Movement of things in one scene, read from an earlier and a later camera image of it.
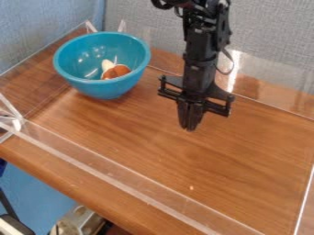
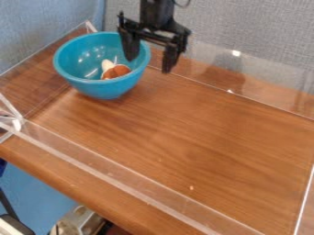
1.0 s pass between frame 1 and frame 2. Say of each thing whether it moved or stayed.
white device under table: stayed
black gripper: moved
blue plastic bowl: stayed
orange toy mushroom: stayed
